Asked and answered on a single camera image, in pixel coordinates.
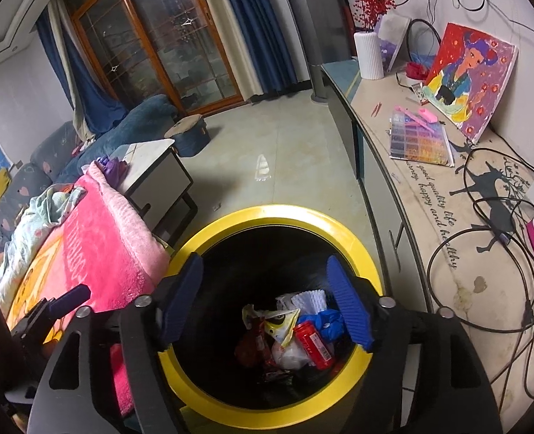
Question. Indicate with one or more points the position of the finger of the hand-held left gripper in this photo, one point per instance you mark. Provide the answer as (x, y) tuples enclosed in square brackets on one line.
[(70, 299)]

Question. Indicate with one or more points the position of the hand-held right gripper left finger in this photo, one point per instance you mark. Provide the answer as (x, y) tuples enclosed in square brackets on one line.
[(181, 303)]

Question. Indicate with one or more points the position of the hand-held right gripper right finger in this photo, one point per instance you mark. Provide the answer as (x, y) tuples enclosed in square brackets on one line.
[(350, 307)]

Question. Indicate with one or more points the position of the blue rubber glove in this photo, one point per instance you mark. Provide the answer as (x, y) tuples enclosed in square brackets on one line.
[(328, 323)]

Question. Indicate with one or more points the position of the white foam net sleeve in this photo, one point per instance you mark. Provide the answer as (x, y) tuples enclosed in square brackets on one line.
[(309, 300)]

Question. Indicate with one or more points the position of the red drink can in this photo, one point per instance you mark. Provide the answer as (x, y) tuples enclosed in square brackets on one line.
[(314, 343)]

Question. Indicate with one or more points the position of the yellow and white snack packet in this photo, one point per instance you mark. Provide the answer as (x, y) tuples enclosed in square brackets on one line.
[(278, 325)]

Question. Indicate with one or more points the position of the clear plastic bag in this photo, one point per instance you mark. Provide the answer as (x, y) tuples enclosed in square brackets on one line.
[(289, 355)]

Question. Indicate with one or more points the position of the red crinkled packet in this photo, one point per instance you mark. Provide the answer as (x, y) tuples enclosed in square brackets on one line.
[(251, 348)]

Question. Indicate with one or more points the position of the yellow-rimmed black trash bin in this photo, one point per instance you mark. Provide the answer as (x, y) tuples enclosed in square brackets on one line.
[(271, 216)]

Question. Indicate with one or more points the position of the pink plush blanket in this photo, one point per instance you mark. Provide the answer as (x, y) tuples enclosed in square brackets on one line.
[(104, 244)]

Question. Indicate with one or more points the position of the light green quilt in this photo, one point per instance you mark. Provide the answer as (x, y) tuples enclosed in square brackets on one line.
[(41, 217)]

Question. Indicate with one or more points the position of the white coffee table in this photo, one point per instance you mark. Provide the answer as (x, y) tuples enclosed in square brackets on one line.
[(158, 176)]

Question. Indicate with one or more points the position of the purple cloth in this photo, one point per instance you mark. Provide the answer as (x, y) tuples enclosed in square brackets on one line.
[(111, 169)]

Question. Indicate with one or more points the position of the round blue stool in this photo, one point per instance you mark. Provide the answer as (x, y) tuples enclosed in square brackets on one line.
[(192, 133)]

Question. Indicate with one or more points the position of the colourful bead organizer box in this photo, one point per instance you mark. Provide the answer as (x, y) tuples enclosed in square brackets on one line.
[(420, 142)]

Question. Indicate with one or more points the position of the blue heart-print sofa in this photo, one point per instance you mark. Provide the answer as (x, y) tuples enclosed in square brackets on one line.
[(140, 117)]

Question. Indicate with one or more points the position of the red tweezers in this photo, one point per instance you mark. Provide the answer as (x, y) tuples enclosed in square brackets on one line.
[(376, 109)]

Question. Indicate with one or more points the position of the pink plastic tool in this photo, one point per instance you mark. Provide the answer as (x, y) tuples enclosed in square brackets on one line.
[(418, 115)]

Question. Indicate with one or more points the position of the blue curtain with beige lining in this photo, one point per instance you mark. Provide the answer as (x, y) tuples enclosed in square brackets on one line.
[(257, 31), (90, 90)]

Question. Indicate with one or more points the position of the deer-print table mat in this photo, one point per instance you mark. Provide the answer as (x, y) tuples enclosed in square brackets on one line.
[(384, 99)]

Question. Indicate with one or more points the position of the grey television cabinet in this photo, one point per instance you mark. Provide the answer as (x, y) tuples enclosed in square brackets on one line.
[(339, 74)]

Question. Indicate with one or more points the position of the red yarn ball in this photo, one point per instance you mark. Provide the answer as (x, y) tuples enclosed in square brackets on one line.
[(413, 70)]

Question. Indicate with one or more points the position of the white ribbed vase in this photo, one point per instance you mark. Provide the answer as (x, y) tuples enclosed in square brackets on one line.
[(368, 54)]

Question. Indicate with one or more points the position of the colourful portrait painting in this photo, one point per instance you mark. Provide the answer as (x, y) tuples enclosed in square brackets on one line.
[(470, 77)]

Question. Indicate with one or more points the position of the wooden sliding glass door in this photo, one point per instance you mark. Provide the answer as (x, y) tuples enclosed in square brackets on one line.
[(158, 40)]

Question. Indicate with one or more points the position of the small purple canvas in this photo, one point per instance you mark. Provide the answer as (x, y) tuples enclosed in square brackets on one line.
[(395, 40)]

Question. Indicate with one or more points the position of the silver standing air conditioner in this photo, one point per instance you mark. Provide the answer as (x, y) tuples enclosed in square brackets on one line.
[(316, 31)]

